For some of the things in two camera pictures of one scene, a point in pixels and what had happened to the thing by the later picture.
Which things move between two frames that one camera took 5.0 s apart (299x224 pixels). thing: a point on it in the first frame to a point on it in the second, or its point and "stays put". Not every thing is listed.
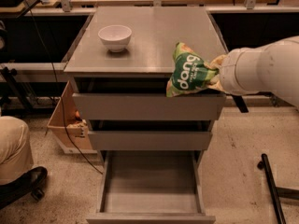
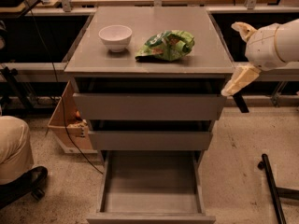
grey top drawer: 141,99 stays put
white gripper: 231,73 to 262,49
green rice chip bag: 190,72 to 167,46
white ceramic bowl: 115,36 stays put
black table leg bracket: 240,103 stays put
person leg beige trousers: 16,153 stays put
